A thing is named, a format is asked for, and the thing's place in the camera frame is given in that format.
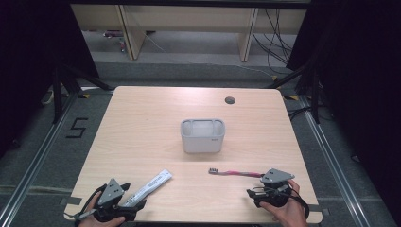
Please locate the person's right hand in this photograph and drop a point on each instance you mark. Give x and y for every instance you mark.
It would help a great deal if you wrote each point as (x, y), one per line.
(288, 211)

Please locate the black metal stand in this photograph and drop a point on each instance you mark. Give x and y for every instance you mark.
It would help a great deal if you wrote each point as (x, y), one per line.
(315, 94)
(57, 94)

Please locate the white toothpaste tube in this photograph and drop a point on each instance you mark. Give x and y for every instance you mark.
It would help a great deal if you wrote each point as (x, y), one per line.
(148, 188)

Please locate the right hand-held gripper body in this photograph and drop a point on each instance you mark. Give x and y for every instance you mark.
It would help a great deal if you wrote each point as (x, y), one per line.
(275, 183)

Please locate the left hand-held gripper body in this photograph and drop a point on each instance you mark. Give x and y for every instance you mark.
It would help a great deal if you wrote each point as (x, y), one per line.
(109, 192)

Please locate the grey toothbrush holder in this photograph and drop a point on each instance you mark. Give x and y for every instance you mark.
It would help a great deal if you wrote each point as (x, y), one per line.
(202, 135)

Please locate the black curtain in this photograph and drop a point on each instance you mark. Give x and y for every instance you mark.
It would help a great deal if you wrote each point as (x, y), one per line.
(28, 63)
(359, 78)

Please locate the person's left hand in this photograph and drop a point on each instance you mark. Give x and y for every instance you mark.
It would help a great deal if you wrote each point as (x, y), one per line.
(94, 220)

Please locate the pink toothbrush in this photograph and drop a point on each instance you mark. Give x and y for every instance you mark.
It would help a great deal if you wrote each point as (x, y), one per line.
(235, 173)

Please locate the metal floor rail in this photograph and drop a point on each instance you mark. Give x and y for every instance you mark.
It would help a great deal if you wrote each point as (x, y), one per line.
(331, 157)
(41, 154)

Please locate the small red floor item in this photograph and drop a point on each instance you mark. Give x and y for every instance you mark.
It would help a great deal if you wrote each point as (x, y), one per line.
(122, 44)

